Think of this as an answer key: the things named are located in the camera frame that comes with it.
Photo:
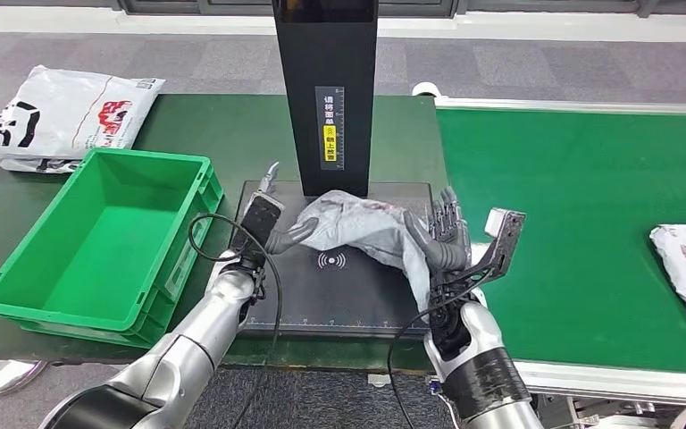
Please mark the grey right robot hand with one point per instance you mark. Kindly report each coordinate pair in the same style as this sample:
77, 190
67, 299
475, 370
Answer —
446, 251

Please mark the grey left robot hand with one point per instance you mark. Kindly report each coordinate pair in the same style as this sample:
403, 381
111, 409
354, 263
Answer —
292, 234

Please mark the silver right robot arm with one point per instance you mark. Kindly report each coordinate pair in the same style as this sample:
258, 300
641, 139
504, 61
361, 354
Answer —
479, 331

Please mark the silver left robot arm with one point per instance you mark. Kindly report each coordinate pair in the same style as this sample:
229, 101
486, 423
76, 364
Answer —
201, 337

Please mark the black inbound scanner machine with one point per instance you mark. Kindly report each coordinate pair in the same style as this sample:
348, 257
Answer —
331, 53

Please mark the large white printed parcel bag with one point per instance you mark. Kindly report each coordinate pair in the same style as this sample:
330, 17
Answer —
65, 118

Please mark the white table foot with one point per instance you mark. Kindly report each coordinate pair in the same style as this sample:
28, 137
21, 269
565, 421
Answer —
379, 381

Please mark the green plastic crate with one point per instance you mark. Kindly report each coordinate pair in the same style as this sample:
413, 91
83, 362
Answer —
100, 248

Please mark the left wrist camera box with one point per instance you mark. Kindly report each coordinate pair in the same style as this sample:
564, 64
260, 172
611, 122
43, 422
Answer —
257, 222

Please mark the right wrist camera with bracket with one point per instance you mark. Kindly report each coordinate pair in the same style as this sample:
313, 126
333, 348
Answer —
506, 237

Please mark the green conveyor belt with frame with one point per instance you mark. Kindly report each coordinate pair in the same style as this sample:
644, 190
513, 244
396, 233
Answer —
585, 177

